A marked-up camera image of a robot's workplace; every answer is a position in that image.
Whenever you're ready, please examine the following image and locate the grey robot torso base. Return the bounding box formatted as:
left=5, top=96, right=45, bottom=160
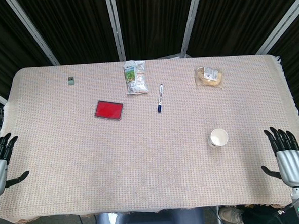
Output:
left=94, top=207, right=206, bottom=224

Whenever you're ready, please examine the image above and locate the white paper cup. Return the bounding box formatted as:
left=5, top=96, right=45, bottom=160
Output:
left=207, top=128, right=230, bottom=148

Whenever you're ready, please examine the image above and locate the pink woven tablecloth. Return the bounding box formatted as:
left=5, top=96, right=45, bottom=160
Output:
left=0, top=50, right=299, bottom=224

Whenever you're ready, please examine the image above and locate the grey metal partition frame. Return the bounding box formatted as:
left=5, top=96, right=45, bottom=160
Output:
left=251, top=0, right=299, bottom=55
left=103, top=0, right=127, bottom=62
left=177, top=0, right=207, bottom=58
left=5, top=0, right=60, bottom=69

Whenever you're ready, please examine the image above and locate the white green snack bag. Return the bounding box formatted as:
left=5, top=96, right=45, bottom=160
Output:
left=123, top=59, right=150, bottom=96

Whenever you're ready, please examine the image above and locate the red ink pad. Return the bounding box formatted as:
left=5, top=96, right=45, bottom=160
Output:
left=93, top=98, right=125, bottom=122

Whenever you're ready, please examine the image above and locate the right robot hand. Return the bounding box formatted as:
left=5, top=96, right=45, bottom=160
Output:
left=258, top=125, right=299, bottom=190

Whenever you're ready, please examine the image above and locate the blue white marker pen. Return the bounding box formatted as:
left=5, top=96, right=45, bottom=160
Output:
left=155, top=84, right=165, bottom=114

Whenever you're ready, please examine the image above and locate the bread in clear wrapper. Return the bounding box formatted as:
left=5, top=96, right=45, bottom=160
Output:
left=194, top=65, right=225, bottom=90

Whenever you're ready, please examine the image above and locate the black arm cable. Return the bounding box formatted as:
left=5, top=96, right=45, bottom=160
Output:
left=270, top=190, right=299, bottom=217

